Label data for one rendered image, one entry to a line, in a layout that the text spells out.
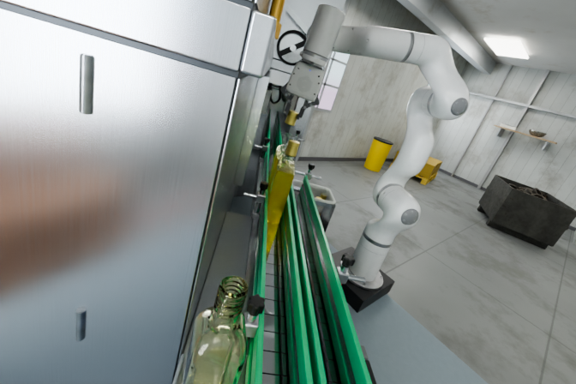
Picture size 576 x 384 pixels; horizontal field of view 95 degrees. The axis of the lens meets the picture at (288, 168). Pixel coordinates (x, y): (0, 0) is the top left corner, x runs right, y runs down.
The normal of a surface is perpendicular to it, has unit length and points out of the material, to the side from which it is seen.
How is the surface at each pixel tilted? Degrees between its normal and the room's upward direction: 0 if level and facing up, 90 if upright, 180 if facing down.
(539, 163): 90
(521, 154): 90
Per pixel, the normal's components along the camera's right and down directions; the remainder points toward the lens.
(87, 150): 0.06, 0.36
